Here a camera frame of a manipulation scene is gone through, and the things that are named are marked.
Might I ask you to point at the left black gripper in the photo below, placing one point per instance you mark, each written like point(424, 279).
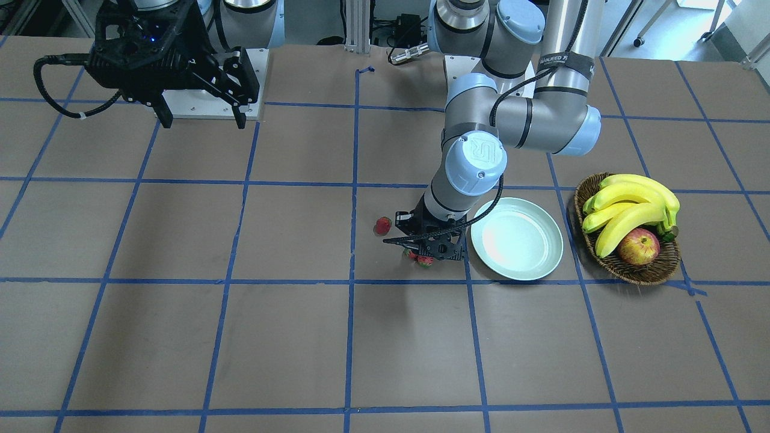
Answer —
point(419, 221)

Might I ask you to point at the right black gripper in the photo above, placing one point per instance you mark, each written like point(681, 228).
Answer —
point(236, 76)

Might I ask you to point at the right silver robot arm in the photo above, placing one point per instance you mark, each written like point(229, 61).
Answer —
point(234, 25)

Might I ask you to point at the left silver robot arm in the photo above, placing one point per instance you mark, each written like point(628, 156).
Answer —
point(529, 90)

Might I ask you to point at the light green plate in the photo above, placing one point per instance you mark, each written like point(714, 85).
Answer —
point(517, 239)

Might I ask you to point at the yellow banana bunch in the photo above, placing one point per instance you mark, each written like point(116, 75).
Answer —
point(623, 203)

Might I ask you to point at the red yellow apple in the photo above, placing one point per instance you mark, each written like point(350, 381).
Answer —
point(639, 247)

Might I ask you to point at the brown wicker basket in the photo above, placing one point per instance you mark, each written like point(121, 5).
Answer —
point(659, 270)

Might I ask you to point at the aluminium frame post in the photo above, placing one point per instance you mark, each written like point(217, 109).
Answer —
point(357, 24)

